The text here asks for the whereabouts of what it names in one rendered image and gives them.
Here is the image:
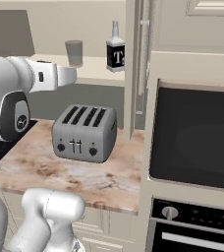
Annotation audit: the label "black microwave oven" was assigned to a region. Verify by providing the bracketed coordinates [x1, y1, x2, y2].
[148, 78, 224, 192]

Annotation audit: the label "grey range hood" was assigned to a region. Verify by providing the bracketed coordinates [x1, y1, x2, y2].
[0, 9, 36, 57]

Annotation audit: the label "silver oven knob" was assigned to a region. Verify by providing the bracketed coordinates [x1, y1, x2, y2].
[161, 206, 180, 221]

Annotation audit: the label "silver cabinet door handle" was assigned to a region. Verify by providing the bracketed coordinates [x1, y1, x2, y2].
[137, 19, 150, 96]

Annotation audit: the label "beige wall cabinet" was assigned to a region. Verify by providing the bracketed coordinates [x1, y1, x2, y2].
[0, 0, 129, 89]

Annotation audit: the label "clear glass cup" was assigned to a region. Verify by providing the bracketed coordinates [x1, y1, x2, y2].
[64, 39, 84, 69]

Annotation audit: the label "beige base cupboards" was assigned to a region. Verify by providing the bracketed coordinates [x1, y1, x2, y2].
[0, 189, 141, 252]

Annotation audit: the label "silver oven handle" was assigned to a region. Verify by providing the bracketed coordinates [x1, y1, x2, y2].
[160, 230, 224, 246]

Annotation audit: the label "beige open cabinet door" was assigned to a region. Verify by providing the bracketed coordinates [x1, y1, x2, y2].
[123, 0, 152, 143]

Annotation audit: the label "grey four-slot toaster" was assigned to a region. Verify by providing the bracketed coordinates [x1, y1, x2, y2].
[51, 103, 119, 164]

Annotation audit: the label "beige panelled cabinet door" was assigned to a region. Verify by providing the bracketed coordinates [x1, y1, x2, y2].
[150, 0, 224, 55]

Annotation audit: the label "black label liquor bottle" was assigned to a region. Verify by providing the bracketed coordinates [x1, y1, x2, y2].
[105, 20, 127, 74]

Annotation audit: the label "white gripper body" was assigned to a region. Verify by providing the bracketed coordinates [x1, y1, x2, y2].
[56, 64, 79, 89]

